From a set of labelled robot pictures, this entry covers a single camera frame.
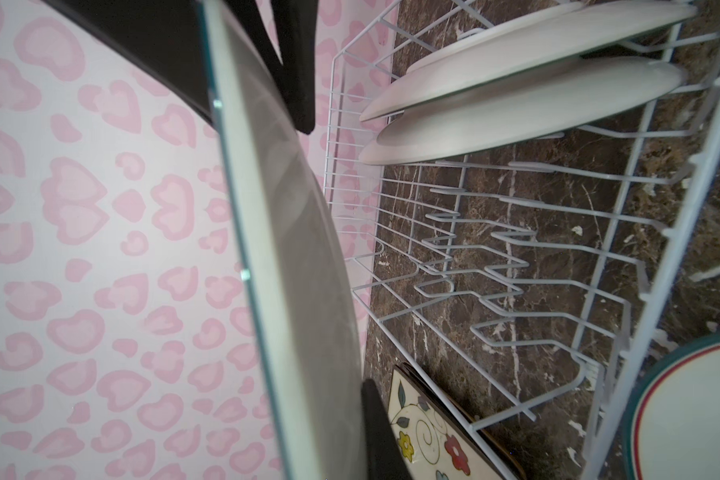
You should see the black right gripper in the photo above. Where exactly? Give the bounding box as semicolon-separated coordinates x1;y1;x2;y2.
48;0;318;134

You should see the white wire dish rack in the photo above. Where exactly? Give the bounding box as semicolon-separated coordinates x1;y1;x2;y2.
322;1;720;479

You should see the white round plate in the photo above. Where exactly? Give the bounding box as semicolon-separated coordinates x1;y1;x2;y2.
622;331;720;479
360;1;698;122
359;56;687;166
199;1;368;479

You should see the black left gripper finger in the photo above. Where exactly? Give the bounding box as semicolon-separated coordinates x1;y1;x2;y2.
361;379;412;480

